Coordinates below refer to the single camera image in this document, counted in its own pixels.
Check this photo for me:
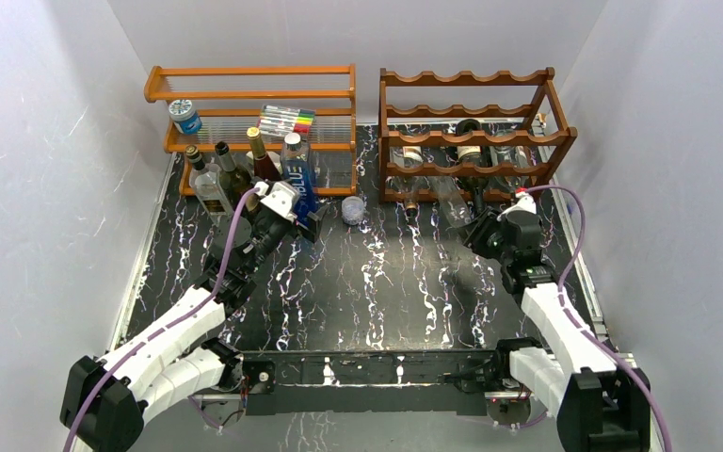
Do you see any clear bottle right copper cap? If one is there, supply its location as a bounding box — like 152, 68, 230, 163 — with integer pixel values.
491, 146, 528, 193

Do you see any clear square liquor bottle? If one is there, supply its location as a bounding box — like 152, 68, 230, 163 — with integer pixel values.
185, 145, 234, 225

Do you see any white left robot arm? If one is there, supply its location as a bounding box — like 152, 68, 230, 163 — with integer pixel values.
59, 196, 326, 451

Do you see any brown wooden wine rack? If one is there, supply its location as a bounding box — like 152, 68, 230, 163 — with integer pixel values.
378, 67, 578, 203

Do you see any clear bottle copper cap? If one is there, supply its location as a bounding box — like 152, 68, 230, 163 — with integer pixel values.
491, 146, 528, 193
391, 146, 424, 223

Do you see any clear jar of paper clips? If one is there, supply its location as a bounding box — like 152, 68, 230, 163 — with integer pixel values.
341, 196, 366, 226

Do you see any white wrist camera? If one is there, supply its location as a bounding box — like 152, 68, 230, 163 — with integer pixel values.
497, 188, 537, 221
254, 180, 300, 223

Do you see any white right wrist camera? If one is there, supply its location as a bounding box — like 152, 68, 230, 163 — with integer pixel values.
497, 188, 537, 221

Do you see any pack of coloured markers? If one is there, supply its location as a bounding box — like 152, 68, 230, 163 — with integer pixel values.
256, 105, 316, 137

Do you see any dark wine bottle black neck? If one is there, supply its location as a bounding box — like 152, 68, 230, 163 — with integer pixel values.
455, 119, 488, 217

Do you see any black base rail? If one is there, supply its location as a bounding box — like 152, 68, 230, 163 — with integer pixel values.
243, 349, 543, 424

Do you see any orange wooden shelf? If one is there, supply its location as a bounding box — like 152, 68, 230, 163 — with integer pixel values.
144, 64, 358, 197

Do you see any clear bottle neck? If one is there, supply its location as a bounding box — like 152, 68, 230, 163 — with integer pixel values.
427, 176, 473, 228

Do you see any green wine bottle white neck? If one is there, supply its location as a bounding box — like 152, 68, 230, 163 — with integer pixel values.
215, 141, 253, 206

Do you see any blue lidded round jar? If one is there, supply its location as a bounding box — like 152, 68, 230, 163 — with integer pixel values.
168, 99, 202, 136

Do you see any blue carton bottle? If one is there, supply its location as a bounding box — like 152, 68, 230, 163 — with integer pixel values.
280, 132, 318, 226

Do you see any dark red bottle gold cap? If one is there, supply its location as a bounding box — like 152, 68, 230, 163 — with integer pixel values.
246, 127, 283, 182

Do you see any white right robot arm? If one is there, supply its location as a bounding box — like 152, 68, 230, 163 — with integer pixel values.
464, 206, 651, 451

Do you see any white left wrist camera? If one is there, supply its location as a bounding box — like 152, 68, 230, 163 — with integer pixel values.
254, 180, 300, 223

